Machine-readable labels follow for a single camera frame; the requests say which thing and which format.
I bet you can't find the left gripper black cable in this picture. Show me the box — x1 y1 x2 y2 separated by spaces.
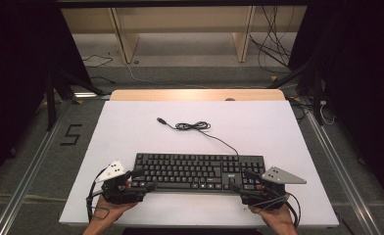
84 167 112 223

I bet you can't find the dark curtain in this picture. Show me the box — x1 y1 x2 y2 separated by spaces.
288 5 384 214
0 5 94 192

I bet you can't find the thin black floor cable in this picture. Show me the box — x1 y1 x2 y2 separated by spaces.
81 53 115 70

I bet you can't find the short silver metal bar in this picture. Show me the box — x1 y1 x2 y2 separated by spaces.
72 91 112 100

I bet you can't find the black keyboard cable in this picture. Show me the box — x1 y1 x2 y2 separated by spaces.
156 117 240 157

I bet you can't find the black metal stand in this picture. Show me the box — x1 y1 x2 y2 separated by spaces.
43 69 107 132
265 54 327 127

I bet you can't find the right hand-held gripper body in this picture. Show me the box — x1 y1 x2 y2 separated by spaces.
240 165 308 210

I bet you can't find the light wooden table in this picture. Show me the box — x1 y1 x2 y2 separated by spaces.
110 88 286 102

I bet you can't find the person's right hand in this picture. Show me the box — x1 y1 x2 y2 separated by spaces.
248 204 296 230

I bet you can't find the white looped cable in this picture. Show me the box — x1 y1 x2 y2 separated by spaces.
317 98 337 127

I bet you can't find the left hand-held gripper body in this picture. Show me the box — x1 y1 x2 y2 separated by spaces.
94 160 149 206

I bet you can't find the person's left hand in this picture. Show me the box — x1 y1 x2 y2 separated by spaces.
92 195 139 225

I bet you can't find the black computer keyboard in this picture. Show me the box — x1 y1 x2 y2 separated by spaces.
130 152 267 194

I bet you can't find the bundle of black cables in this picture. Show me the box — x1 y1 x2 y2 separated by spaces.
248 5 300 74

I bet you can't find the light wooden shelf unit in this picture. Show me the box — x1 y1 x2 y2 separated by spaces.
60 5 309 65

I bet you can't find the aluminium floor rail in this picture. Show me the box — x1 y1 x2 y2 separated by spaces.
0 100 71 235
301 103 383 235

